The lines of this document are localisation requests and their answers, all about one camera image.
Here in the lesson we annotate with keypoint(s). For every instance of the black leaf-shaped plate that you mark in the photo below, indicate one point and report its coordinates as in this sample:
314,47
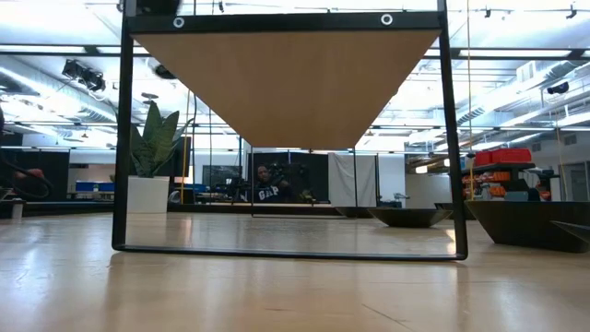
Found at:
352,212
409,217

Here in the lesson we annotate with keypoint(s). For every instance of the black wavy square plate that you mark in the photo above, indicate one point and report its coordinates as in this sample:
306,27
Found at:
530,226
441,210

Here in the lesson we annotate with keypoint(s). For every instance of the potted plant white pot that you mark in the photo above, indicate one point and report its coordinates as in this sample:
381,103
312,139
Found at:
154,143

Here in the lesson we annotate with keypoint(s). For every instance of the black ceiling spotlight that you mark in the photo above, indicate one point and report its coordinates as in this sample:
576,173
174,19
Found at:
83,76

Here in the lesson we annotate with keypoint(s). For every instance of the dark monitor screen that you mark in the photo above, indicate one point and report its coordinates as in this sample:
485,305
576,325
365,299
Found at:
221,175

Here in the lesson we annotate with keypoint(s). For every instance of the wooden sorting tray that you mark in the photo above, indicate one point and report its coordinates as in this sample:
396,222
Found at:
286,92

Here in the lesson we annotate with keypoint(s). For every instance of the blue storage bins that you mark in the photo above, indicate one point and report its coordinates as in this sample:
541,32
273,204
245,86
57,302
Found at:
94,186

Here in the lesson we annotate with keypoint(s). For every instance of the black partition panel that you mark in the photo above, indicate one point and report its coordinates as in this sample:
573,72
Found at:
55,166
313,170

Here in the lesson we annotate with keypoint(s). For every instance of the person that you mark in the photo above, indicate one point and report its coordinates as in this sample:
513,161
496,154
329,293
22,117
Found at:
267,191
32,174

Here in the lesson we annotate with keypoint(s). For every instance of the white hanging sheet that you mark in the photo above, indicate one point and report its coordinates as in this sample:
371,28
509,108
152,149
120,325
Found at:
352,180

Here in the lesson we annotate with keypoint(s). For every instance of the small red storage bin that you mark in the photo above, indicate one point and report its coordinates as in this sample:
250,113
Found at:
483,158

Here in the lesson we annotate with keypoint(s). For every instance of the large red storage bin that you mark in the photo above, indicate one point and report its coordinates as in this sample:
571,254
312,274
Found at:
510,155

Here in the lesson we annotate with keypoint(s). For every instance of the black storage rack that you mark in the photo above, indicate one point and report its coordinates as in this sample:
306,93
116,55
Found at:
516,184

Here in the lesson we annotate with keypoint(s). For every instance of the black teardrop plate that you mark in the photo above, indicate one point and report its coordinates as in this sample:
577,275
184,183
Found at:
574,230

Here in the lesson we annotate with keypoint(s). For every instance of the black aluminium station frame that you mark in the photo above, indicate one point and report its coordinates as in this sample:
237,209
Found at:
207,209

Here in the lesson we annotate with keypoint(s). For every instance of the small white post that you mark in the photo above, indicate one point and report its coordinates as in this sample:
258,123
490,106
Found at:
17,209

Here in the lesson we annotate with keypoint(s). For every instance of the black ceiling camera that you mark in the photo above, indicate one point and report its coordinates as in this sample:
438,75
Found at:
558,87

